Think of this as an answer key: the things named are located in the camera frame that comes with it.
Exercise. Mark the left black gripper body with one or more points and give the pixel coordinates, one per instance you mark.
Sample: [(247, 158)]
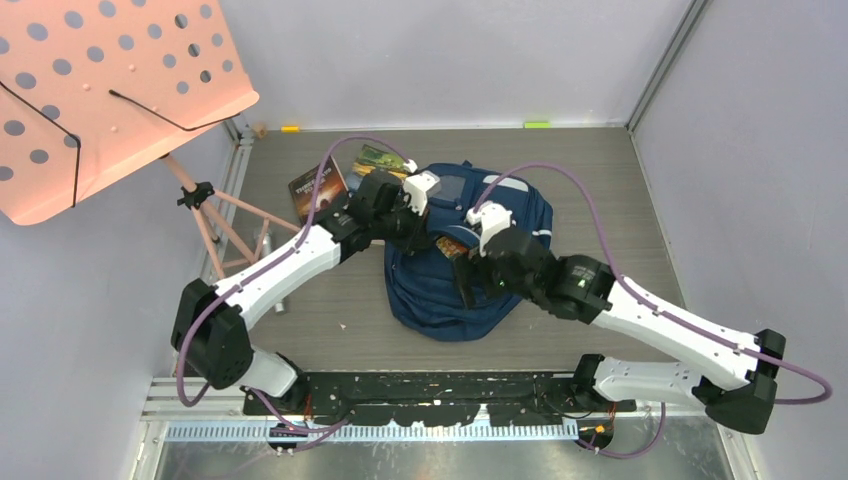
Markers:
[(401, 225)]

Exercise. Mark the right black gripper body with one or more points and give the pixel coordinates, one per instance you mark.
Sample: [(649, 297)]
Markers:
[(492, 278)]

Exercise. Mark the orange small notebook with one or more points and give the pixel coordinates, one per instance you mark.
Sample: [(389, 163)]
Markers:
[(451, 247)]

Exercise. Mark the navy blue student backpack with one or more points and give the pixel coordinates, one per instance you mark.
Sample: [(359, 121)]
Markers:
[(438, 292)]

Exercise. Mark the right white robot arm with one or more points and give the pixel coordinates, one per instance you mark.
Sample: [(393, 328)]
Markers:
[(730, 374)]

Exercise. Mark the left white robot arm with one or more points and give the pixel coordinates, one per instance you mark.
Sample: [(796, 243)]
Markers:
[(212, 325)]

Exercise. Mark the blue Animal Farm book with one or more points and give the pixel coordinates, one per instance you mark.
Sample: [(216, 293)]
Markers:
[(371, 158)]

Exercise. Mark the dark Three Days book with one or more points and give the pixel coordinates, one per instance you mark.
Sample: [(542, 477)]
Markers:
[(332, 187)]

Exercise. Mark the pink perforated music stand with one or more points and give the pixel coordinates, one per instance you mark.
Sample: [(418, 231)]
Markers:
[(93, 91)]

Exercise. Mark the black mounting base plate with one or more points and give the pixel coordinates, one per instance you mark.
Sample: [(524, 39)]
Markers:
[(433, 399)]

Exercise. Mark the aluminium frame rail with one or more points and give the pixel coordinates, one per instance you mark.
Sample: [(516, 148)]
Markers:
[(219, 416)]

